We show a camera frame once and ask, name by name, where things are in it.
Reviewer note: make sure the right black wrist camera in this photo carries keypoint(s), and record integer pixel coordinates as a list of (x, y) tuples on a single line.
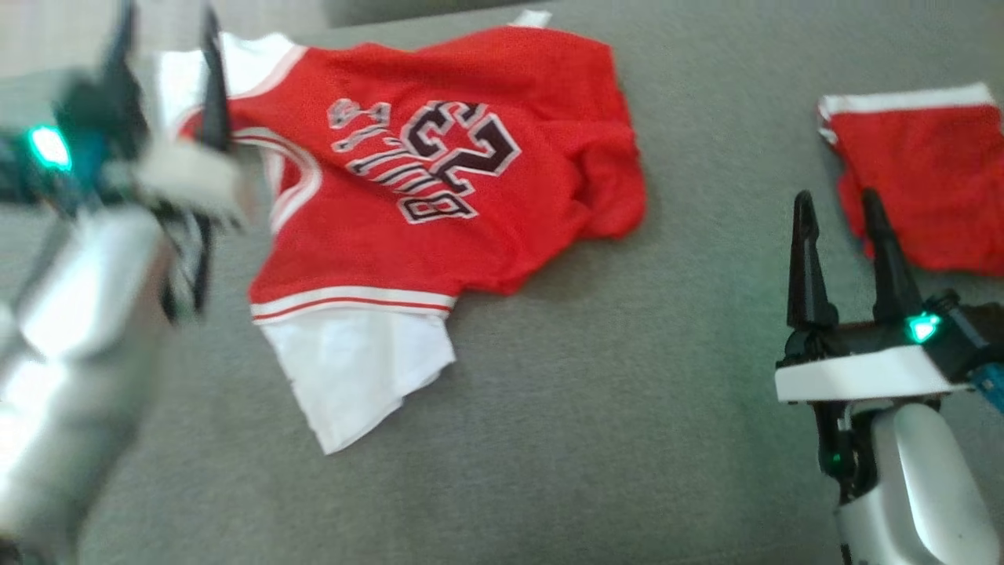
[(957, 329)]

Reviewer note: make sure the grey fabric sofa seat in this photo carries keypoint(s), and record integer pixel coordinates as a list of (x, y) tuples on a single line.
[(588, 408)]

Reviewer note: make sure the red shorts with white stripe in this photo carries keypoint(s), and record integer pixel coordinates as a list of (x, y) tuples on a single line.
[(925, 188)]

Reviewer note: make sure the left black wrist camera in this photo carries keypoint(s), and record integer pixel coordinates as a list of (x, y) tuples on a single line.
[(70, 149)]

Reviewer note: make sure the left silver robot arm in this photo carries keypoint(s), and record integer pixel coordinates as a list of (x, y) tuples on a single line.
[(78, 353)]

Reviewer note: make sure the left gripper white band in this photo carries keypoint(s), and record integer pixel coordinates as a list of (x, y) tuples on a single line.
[(192, 180)]

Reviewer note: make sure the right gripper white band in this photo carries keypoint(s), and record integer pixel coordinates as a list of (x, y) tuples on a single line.
[(863, 373)]

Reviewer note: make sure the red basketball jersey with lettering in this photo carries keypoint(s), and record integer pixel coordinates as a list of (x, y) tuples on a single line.
[(439, 235)]

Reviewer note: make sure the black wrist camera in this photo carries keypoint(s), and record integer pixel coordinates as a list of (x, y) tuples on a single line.
[(957, 329), (70, 149)]

